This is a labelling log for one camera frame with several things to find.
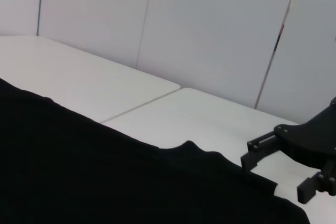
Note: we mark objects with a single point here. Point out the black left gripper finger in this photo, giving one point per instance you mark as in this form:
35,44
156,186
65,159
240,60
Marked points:
249,161
305,191

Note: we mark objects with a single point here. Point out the black shirt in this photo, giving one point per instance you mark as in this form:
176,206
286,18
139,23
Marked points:
105,182

